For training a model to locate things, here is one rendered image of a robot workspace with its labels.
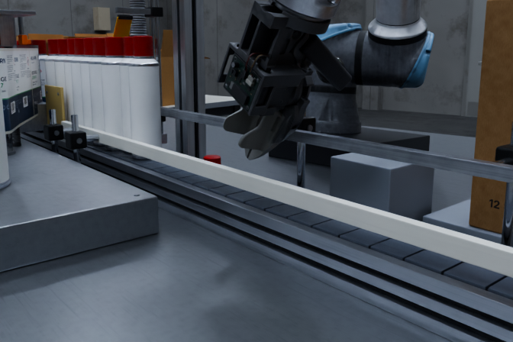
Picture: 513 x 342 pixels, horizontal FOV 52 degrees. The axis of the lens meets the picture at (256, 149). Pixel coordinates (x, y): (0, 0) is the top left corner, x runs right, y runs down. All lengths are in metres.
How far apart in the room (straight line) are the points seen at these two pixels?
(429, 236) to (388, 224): 0.04
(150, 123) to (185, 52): 0.20
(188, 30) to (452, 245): 0.71
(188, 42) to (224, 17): 7.80
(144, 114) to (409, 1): 0.54
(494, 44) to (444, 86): 8.50
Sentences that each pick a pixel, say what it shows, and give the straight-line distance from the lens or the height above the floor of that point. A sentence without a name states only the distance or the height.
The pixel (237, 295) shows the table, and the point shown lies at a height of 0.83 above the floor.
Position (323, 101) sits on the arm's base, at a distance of 1.13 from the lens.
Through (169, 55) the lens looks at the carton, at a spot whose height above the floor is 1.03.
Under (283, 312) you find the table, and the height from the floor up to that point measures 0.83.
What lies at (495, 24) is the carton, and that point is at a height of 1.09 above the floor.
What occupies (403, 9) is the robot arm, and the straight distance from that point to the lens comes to 1.07.
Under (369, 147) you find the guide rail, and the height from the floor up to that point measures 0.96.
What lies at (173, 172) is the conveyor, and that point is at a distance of 0.80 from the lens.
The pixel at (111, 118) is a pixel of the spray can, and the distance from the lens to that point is 0.99.
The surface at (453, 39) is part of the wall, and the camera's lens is 9.11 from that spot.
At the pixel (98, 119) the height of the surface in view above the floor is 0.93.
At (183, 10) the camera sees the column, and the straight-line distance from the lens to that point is 1.04.
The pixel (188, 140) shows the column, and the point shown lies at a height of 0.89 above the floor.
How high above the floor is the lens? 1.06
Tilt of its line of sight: 11 degrees down
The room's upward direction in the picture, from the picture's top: straight up
